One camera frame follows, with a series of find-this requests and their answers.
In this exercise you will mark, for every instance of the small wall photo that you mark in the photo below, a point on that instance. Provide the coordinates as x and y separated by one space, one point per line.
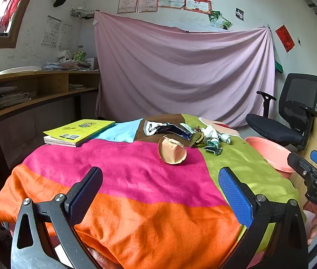
239 14

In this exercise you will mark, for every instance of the white crumpled tissue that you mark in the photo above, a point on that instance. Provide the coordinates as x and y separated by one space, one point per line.
211 133

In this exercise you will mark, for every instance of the yellow book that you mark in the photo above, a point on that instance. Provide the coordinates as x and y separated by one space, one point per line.
82 127

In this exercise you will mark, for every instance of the green hanging basket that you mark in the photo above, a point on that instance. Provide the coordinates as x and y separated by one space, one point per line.
278 67

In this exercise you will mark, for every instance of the wall calendar sheet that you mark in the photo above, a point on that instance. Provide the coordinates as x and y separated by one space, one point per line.
66 35
50 32

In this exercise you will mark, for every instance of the green wall photos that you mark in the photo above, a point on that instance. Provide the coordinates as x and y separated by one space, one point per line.
220 20

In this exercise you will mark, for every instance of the pink hanging cloth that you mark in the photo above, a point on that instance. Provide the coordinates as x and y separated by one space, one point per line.
175 70

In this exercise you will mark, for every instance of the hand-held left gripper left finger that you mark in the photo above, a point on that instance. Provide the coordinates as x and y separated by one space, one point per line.
84 199

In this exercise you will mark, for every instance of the pile of books and papers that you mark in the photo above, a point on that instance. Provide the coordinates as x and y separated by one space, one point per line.
66 65

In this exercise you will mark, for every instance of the white pink book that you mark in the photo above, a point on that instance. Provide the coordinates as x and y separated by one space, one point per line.
60 142

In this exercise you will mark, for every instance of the black office chair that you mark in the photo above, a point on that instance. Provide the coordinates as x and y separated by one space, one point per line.
276 131

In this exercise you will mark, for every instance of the stack of papers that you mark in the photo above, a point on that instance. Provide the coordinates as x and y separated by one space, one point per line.
12 99

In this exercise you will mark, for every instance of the white green ointment tube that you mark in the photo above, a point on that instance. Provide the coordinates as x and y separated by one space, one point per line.
225 138

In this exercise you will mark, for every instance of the pink plastic basin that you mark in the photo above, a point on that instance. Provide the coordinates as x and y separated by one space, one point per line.
267 152

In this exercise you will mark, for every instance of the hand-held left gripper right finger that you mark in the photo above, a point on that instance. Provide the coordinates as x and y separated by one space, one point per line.
235 196

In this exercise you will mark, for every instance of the tan paper cup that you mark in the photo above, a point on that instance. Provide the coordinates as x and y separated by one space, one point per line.
172 152

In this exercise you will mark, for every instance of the wooden shelf desk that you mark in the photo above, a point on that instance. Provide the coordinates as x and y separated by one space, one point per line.
35 84

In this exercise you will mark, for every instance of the green plant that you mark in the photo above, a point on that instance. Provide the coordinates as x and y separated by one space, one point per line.
79 55

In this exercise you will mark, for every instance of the white box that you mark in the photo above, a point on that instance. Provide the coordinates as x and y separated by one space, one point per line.
91 63

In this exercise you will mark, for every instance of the multicoloured patchwork blanket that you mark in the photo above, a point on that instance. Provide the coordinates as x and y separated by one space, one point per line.
136 173

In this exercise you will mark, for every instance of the white basin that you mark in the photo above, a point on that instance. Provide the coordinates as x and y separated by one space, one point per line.
17 69

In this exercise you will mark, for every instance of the green crumpled wrapper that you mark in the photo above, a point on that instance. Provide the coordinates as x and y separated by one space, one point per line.
213 147

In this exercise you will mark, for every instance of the red paper wall decoration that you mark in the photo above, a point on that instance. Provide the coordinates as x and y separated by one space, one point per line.
285 37

